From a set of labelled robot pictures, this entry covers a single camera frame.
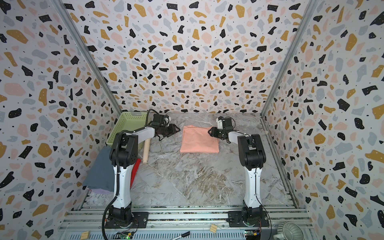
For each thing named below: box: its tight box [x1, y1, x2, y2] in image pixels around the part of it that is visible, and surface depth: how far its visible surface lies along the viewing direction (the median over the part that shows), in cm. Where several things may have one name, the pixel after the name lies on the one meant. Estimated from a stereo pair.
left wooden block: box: [80, 231, 91, 240], surface depth 70 cm
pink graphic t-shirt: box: [180, 125, 220, 154], surface depth 105 cm
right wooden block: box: [210, 224, 218, 233], surface depth 73 cm
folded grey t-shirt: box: [82, 146, 115, 192], surface depth 80 cm
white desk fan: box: [273, 221, 305, 240], surface depth 71 cm
